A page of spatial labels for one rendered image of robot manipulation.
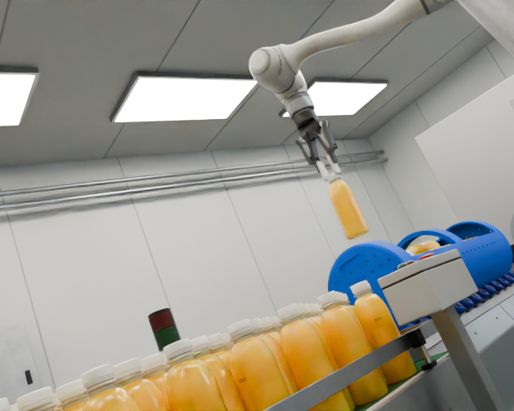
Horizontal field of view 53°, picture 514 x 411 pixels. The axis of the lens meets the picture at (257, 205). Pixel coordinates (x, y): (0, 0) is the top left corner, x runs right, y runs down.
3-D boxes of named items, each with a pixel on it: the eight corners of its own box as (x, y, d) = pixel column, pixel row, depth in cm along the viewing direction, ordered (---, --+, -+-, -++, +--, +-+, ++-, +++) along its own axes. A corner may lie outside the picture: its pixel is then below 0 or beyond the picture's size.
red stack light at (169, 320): (180, 323, 137) (175, 309, 138) (161, 328, 132) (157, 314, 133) (167, 330, 141) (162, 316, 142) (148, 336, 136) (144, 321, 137)
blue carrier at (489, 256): (529, 267, 196) (483, 206, 206) (440, 316, 131) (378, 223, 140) (467, 302, 212) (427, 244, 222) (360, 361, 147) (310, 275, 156)
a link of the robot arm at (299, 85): (289, 112, 178) (272, 102, 166) (272, 75, 182) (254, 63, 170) (316, 95, 174) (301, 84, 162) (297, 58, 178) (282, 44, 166)
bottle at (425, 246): (427, 262, 187) (405, 270, 173) (418, 245, 189) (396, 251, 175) (445, 254, 183) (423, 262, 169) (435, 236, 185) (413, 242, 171)
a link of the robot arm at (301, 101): (295, 108, 177) (302, 123, 175) (278, 106, 170) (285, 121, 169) (314, 93, 172) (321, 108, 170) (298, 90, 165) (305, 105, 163)
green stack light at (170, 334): (187, 341, 136) (180, 323, 137) (167, 346, 131) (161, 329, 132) (173, 347, 140) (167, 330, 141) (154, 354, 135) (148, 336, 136)
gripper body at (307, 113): (319, 108, 170) (330, 131, 167) (301, 122, 175) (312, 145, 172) (305, 105, 164) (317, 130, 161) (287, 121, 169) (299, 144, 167)
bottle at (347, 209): (355, 232, 153) (331, 177, 158) (343, 240, 159) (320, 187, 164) (373, 227, 156) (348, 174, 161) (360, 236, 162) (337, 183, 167)
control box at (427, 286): (479, 290, 110) (456, 246, 112) (443, 310, 95) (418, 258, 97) (438, 307, 116) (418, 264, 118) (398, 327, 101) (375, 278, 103)
